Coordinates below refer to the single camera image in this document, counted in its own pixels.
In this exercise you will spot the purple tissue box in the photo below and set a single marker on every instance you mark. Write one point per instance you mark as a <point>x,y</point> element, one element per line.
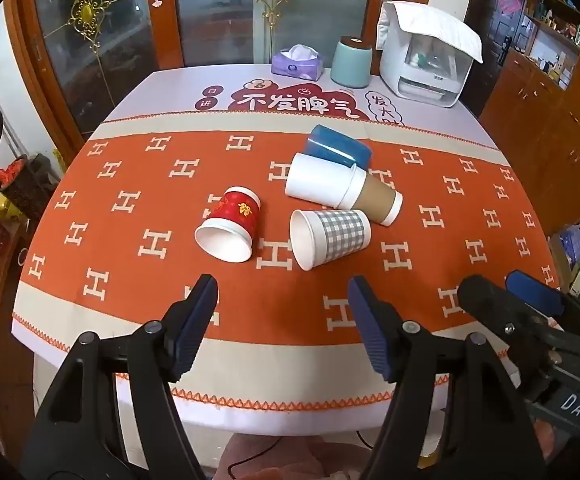
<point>295,66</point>

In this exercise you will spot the wall shelf with small goods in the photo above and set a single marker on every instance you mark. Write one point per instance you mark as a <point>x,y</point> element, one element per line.
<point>555,35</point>

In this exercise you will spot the white cup with brown sleeve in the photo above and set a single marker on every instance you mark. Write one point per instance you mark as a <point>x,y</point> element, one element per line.
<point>320,182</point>

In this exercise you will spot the pink clothing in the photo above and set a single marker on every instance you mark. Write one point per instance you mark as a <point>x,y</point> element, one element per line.
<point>295,460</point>

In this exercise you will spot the teal round canister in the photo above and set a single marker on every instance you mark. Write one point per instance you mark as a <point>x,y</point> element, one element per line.
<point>351,62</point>

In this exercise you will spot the wooden cabinet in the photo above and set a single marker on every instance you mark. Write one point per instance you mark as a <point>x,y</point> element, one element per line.
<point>545,125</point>

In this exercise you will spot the glass door with gold ornament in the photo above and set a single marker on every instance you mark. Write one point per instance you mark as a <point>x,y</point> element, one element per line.
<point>105,75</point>
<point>220,15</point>

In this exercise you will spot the grey checkered paper cup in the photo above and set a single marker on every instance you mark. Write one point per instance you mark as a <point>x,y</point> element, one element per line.
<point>340,232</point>

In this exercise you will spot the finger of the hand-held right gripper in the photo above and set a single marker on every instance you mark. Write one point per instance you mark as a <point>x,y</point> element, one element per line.
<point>495,310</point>
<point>535,291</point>

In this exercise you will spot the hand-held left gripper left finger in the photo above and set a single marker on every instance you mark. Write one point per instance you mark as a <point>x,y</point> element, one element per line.
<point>196,327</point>

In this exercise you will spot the red paper cup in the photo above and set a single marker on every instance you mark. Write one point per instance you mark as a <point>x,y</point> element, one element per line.
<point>235,210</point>

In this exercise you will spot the white countertop appliance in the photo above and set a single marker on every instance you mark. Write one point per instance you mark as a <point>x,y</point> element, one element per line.
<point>430,80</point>

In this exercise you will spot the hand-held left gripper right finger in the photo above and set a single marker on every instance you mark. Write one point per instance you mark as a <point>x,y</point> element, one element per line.
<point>370,330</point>

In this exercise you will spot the dark wooden door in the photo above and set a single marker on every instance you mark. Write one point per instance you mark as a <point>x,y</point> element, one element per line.
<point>500,35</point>

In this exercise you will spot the orange patterned tablecloth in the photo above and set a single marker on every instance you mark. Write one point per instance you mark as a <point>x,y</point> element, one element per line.
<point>135,185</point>

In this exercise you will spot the white cloth cover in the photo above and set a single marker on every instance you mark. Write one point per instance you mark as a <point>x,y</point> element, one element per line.
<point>435,22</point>

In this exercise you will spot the dark woven basket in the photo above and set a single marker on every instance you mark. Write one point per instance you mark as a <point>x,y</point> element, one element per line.
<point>22,190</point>

